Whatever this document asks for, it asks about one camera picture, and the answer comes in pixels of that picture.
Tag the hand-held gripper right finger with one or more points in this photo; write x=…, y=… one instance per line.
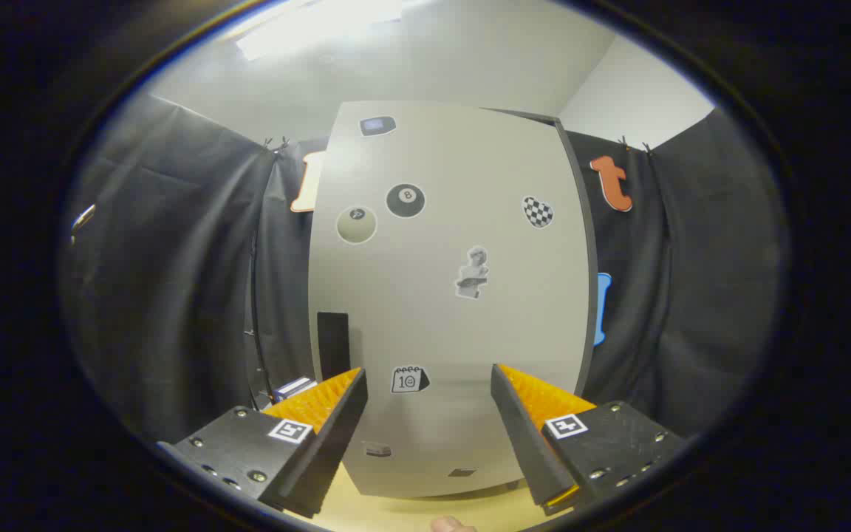
x=525, y=443

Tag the black backdrop cloth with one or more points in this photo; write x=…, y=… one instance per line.
x=174, y=295

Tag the pale grey cabinet door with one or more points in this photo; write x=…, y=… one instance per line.
x=433, y=310

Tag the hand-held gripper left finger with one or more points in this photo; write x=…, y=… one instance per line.
x=329, y=451

